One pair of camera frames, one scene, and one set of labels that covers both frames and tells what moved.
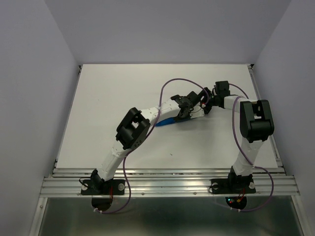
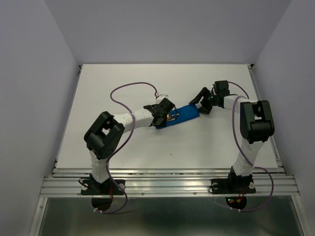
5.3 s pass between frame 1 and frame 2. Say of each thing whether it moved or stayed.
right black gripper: stayed
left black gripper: moved
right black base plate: stayed
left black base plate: stayed
